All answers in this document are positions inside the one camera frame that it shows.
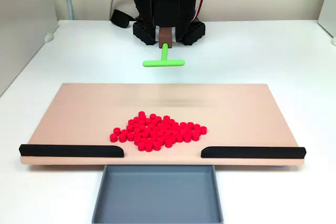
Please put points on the grey shallow tray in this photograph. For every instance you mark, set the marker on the grey shallow tray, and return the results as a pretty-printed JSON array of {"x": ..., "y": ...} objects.
[{"x": 157, "y": 197}]

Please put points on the beige flat board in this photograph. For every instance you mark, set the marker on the beige flat board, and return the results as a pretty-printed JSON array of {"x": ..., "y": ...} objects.
[{"x": 78, "y": 108}]

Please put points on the small white table bracket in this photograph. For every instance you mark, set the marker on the small white table bracket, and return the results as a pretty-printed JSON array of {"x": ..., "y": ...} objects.
[
  {"x": 48, "y": 37},
  {"x": 333, "y": 41}
]

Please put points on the black foam edge rail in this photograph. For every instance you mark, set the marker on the black foam edge rail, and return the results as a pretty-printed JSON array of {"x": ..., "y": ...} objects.
[
  {"x": 65, "y": 151},
  {"x": 252, "y": 152}
]

